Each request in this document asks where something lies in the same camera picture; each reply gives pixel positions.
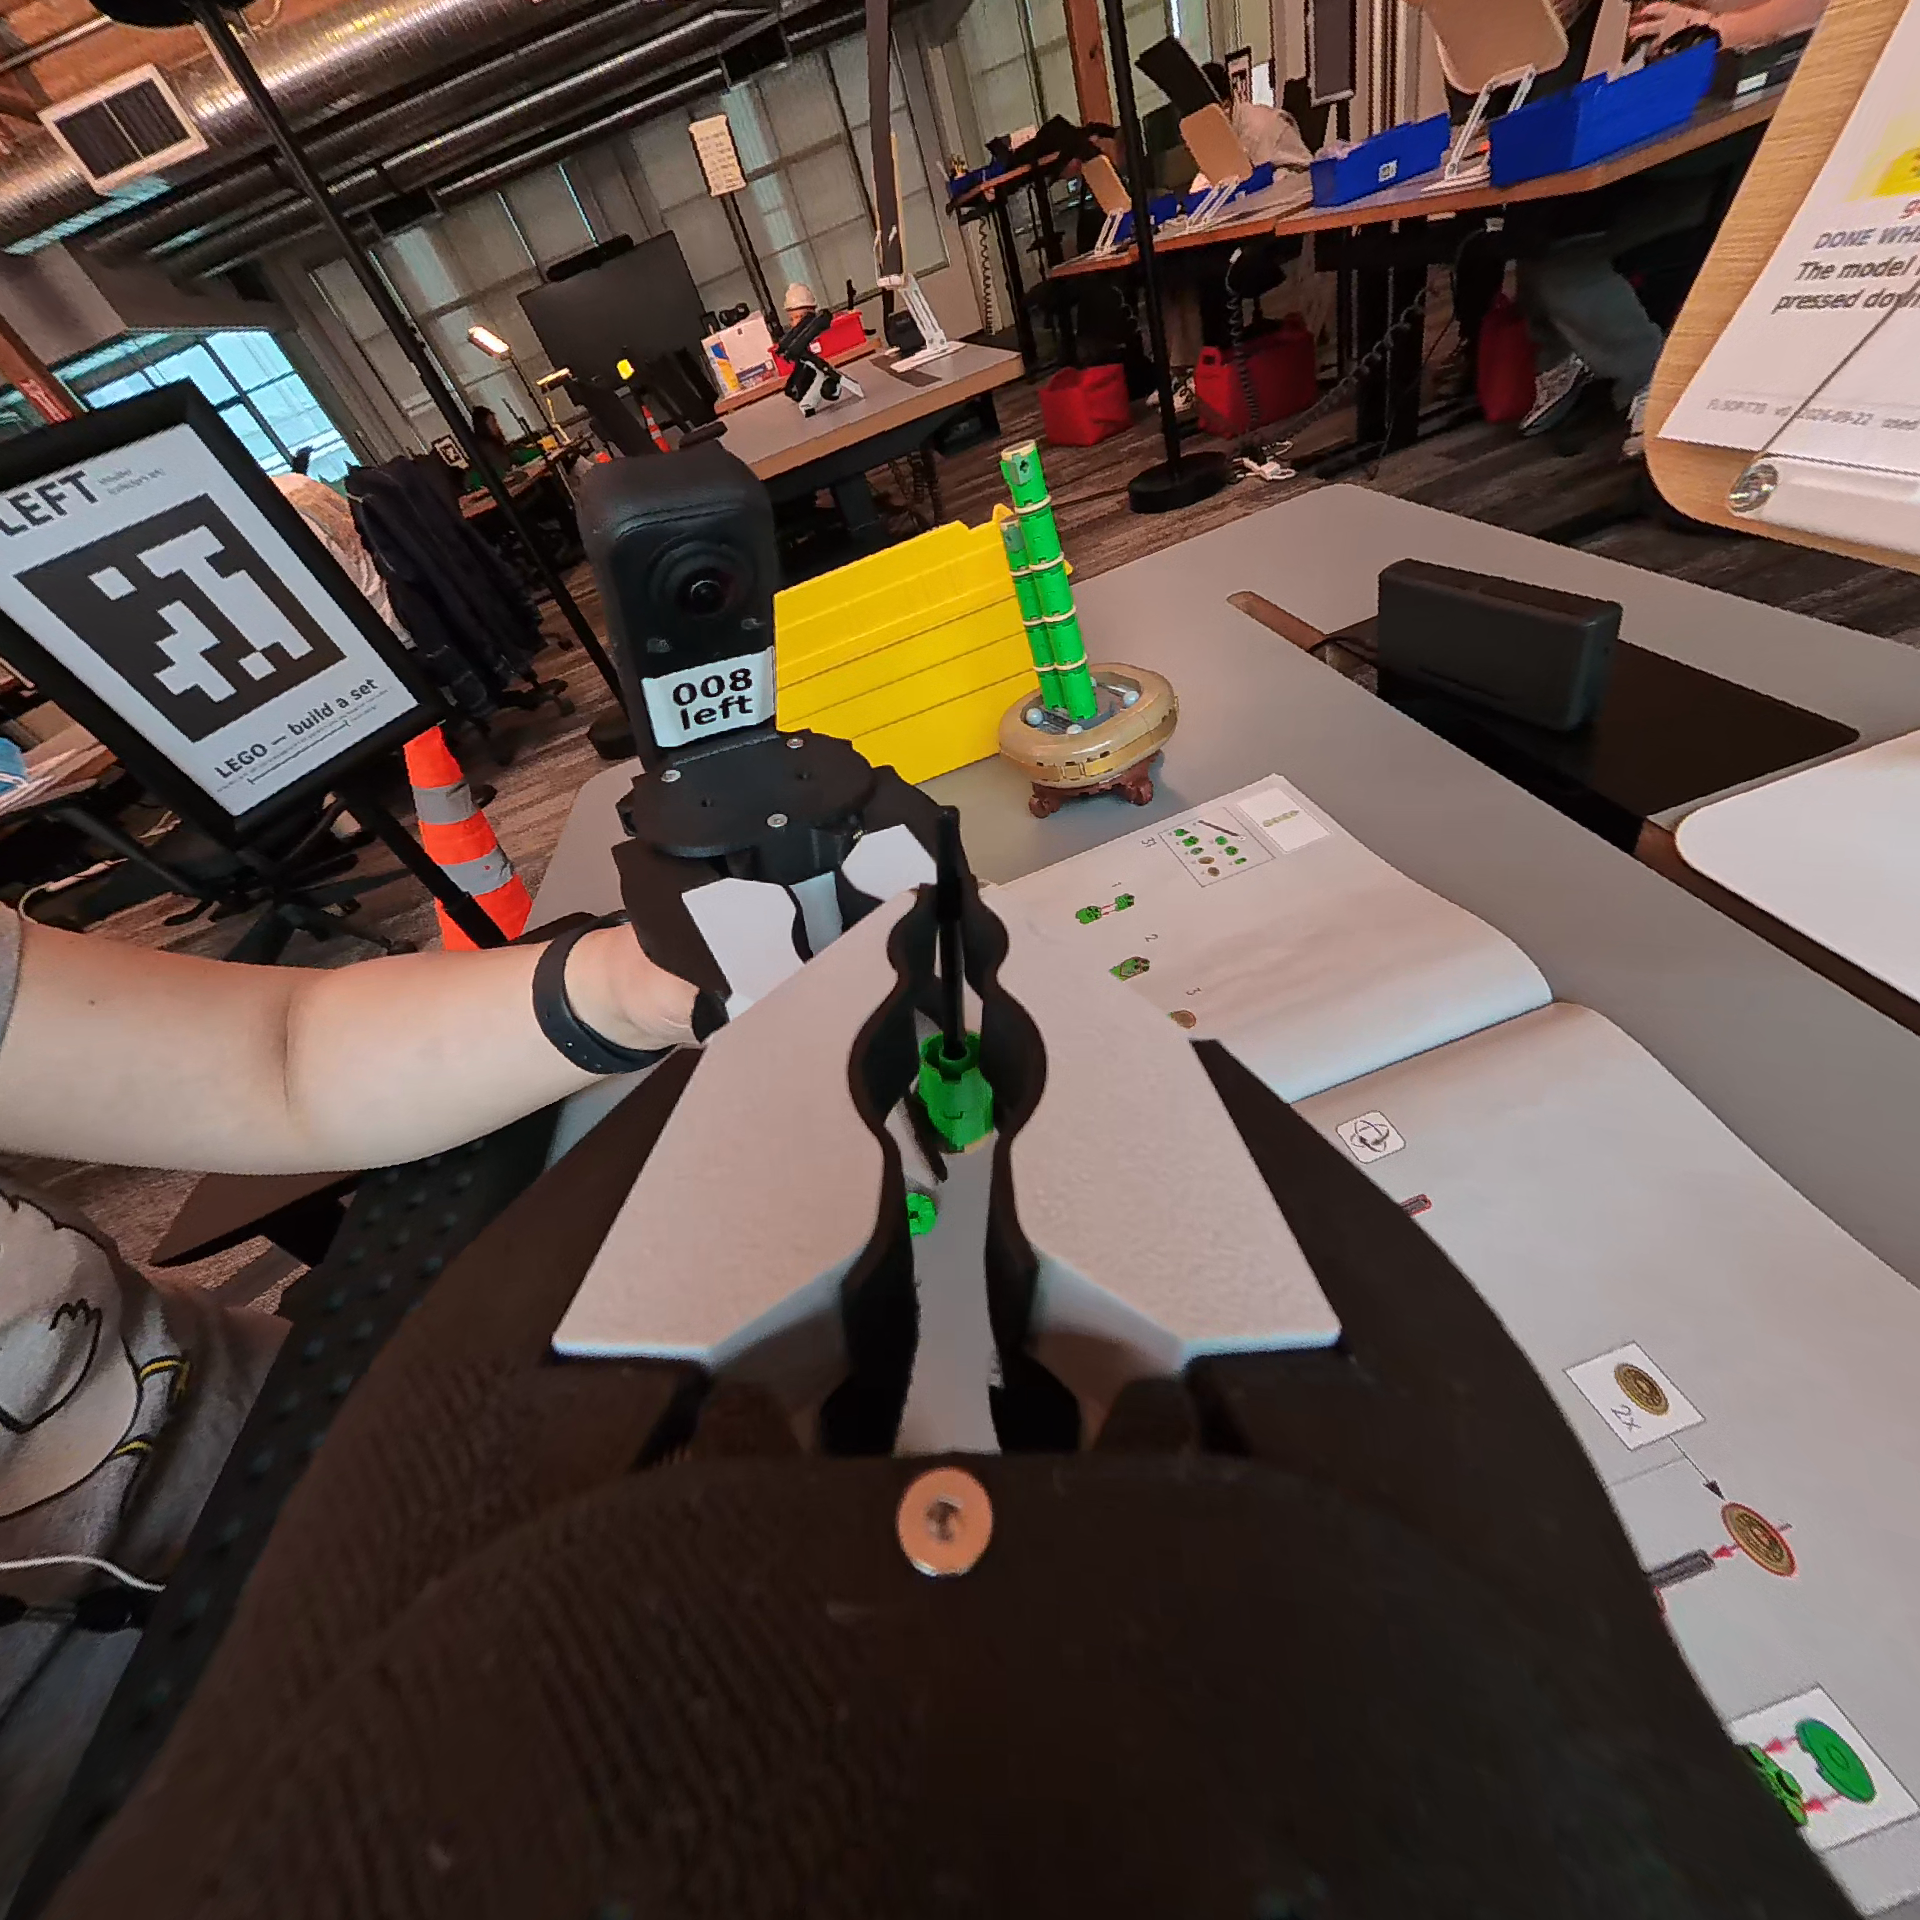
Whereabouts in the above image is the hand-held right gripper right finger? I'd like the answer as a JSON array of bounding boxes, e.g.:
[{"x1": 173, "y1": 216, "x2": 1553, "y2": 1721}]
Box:
[{"x1": 957, "y1": 889, "x2": 1345, "y2": 1415}]

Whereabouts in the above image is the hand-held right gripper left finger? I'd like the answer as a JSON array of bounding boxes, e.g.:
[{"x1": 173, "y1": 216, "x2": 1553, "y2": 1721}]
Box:
[{"x1": 549, "y1": 884, "x2": 941, "y2": 1415}]

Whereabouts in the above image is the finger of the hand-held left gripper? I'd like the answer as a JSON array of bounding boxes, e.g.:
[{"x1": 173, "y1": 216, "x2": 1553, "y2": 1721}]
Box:
[
  {"x1": 836, "y1": 819, "x2": 945, "y2": 908},
  {"x1": 681, "y1": 873, "x2": 841, "y2": 1003}
]

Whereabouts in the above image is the black axle rod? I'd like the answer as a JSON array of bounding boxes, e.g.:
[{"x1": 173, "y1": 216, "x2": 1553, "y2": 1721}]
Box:
[{"x1": 936, "y1": 809, "x2": 972, "y2": 1052}]

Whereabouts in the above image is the green round lego brick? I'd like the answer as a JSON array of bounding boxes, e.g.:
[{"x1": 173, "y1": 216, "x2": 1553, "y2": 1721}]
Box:
[{"x1": 914, "y1": 1030, "x2": 995, "y2": 1153}]

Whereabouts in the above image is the person's left forearm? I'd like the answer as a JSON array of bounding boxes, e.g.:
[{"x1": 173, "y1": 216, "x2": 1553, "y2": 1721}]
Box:
[{"x1": 0, "y1": 908, "x2": 578, "y2": 1175}]

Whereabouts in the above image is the person's left hand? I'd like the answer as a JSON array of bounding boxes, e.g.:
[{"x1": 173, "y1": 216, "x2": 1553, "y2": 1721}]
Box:
[{"x1": 574, "y1": 919, "x2": 705, "y2": 1055}]

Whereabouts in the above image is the black floor lamp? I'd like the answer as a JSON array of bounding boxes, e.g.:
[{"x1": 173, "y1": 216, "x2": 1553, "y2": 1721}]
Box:
[
  {"x1": 89, "y1": 0, "x2": 641, "y2": 759},
  {"x1": 1101, "y1": 0, "x2": 1234, "y2": 515}
]

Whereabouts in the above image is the black wristband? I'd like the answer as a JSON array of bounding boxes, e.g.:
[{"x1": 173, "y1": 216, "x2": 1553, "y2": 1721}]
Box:
[{"x1": 532, "y1": 911, "x2": 672, "y2": 1077}]

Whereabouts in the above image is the yellow bin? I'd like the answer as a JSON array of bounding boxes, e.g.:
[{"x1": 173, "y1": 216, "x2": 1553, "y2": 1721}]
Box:
[{"x1": 772, "y1": 508, "x2": 1077, "y2": 783}]

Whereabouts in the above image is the dark jacket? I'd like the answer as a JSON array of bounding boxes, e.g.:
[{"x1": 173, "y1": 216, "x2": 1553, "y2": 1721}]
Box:
[{"x1": 345, "y1": 456, "x2": 553, "y2": 721}]

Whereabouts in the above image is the bamboo brick model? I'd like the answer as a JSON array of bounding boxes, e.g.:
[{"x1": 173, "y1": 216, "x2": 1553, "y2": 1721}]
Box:
[{"x1": 997, "y1": 439, "x2": 1181, "y2": 819}]

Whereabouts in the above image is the background table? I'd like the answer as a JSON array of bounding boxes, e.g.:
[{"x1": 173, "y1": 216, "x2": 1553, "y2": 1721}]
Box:
[{"x1": 712, "y1": 342, "x2": 1024, "y2": 483}]

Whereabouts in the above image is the black monitor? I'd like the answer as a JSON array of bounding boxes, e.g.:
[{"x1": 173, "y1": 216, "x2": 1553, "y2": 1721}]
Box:
[{"x1": 517, "y1": 231, "x2": 706, "y2": 388}]

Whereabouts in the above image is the orange traffic cone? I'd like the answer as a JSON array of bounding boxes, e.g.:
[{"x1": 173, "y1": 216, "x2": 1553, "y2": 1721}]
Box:
[{"x1": 403, "y1": 726, "x2": 536, "y2": 950}]

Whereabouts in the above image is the open instruction booklet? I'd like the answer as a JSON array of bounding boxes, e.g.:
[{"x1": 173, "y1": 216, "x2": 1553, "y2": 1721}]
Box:
[{"x1": 982, "y1": 772, "x2": 1920, "y2": 1920}]

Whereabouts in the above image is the black perforated panel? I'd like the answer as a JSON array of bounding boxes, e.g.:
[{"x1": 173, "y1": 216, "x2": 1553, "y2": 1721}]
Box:
[{"x1": 30, "y1": 1107, "x2": 560, "y2": 1894}]

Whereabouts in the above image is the red canister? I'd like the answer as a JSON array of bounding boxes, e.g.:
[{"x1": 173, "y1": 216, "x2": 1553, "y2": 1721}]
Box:
[
  {"x1": 1476, "y1": 293, "x2": 1544, "y2": 425},
  {"x1": 1037, "y1": 364, "x2": 1133, "y2": 447},
  {"x1": 1192, "y1": 315, "x2": 1322, "y2": 441}
]

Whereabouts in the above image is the framed marker sign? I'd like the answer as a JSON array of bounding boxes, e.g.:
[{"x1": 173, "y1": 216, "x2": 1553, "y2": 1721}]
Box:
[{"x1": 0, "y1": 380, "x2": 449, "y2": 848}]

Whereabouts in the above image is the black box device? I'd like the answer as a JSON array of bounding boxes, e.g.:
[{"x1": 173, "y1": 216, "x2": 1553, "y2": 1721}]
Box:
[{"x1": 1376, "y1": 557, "x2": 1625, "y2": 733}]

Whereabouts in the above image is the ceiling air vent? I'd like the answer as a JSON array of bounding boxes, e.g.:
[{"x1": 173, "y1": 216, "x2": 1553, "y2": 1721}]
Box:
[{"x1": 37, "y1": 63, "x2": 208, "y2": 193}]

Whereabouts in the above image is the small blue bin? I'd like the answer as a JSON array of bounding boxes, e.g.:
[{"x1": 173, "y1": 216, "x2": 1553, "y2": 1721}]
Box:
[{"x1": 1309, "y1": 111, "x2": 1454, "y2": 208}]

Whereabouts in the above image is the large blue bin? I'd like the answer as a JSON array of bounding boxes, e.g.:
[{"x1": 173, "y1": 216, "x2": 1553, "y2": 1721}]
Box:
[{"x1": 1485, "y1": 37, "x2": 1718, "y2": 189}]

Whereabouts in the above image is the instruction sheet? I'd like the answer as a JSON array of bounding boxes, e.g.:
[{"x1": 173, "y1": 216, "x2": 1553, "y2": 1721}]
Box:
[{"x1": 1658, "y1": 0, "x2": 1920, "y2": 505}]

